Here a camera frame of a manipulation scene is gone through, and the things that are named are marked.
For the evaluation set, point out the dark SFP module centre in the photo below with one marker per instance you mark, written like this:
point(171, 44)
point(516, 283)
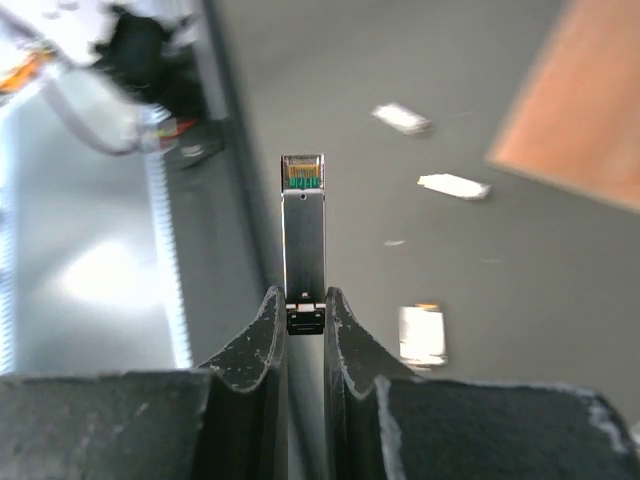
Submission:
point(455, 186)

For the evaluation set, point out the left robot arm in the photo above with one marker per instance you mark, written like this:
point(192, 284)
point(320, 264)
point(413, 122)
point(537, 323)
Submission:
point(136, 59)

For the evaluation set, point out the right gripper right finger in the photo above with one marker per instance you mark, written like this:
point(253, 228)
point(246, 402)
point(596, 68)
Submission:
point(383, 421)

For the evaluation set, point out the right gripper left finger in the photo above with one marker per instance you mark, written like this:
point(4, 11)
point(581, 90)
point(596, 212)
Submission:
point(224, 420)

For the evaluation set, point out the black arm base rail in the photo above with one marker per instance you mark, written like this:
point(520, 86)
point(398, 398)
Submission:
point(225, 241)

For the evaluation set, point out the silver double SFP module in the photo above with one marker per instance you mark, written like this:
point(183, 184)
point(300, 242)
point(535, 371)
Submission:
point(422, 339)

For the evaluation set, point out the wooden board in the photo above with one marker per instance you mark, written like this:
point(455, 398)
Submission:
point(575, 121)

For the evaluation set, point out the dark grey table mat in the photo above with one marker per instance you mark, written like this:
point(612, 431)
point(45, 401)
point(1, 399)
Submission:
point(536, 283)

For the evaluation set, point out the grey slotted cable duct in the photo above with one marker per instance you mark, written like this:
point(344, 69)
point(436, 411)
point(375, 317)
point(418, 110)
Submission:
point(89, 271)

